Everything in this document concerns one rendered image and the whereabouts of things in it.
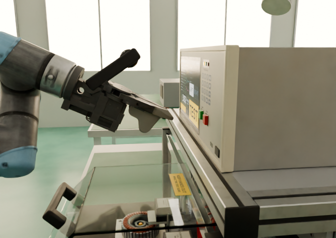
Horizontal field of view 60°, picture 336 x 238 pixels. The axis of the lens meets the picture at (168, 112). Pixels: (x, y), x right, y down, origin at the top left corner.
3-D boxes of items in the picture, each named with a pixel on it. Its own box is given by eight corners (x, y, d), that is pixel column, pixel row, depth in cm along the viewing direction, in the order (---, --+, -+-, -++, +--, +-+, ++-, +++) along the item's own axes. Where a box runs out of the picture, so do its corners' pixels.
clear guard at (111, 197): (33, 274, 41) (29, 236, 39) (69, 193, 64) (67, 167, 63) (257, 255, 44) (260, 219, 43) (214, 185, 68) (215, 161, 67)
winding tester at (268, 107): (221, 173, 48) (226, 44, 44) (179, 116, 90) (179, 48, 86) (432, 162, 52) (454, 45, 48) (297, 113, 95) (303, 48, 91)
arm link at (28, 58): (3, 50, 59) (0, 18, 52) (55, 72, 61) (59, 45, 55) (-20, 77, 54) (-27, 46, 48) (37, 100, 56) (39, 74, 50)
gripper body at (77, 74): (119, 124, 63) (65, 102, 60) (135, 88, 62) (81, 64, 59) (117, 134, 55) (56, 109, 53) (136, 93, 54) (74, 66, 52)
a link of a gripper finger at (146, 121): (163, 138, 60) (122, 121, 59) (175, 113, 60) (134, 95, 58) (165, 143, 57) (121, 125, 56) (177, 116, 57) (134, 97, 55)
